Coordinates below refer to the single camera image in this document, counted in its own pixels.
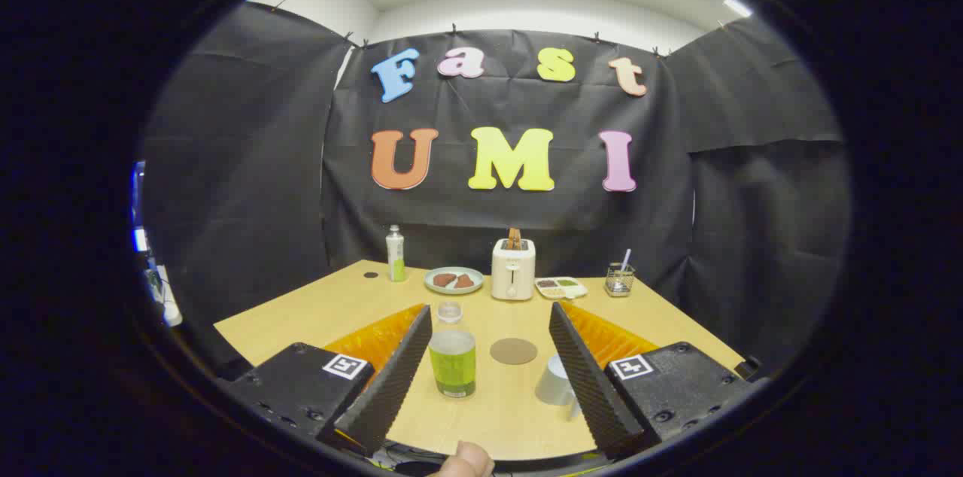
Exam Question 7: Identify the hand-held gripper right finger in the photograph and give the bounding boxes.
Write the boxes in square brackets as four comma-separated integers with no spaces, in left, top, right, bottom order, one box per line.
[548,302,761,459]

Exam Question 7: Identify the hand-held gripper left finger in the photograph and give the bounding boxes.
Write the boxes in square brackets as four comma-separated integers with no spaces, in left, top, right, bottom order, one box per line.
[218,304,433,457]

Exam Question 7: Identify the white cup with handle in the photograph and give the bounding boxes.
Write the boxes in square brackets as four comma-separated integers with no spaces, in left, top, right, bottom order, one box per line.
[535,354,582,419]

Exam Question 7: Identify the clear juice bottle green label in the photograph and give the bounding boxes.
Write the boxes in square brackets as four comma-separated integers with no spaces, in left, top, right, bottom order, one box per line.
[429,302,477,398]

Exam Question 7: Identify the round brown coaster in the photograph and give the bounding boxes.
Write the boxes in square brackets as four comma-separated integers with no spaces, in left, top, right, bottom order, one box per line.
[490,338,539,366]

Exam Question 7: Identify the slim white green bottle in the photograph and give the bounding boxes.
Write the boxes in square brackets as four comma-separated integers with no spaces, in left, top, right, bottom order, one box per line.
[386,225,406,283]

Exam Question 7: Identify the wooden table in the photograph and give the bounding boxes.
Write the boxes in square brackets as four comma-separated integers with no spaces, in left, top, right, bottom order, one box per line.
[214,260,746,461]

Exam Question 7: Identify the white divided dish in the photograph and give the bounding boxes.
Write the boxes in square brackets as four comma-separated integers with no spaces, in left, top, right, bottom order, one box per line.
[534,277,588,300]

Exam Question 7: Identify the clear glass holder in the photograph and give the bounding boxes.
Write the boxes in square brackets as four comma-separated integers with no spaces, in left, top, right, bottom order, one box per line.
[605,263,635,297]

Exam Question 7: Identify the pale green plate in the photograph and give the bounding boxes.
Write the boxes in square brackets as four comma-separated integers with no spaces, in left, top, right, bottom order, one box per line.
[424,267,485,295]

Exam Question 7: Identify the white toaster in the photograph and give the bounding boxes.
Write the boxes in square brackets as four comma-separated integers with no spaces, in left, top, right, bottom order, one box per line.
[491,238,536,302]

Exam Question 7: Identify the white object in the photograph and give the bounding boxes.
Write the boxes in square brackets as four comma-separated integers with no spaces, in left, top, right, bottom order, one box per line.
[154,266,184,327]

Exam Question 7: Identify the blue lit screen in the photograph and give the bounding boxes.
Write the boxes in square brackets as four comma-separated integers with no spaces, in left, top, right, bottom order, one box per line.
[133,161,148,252]

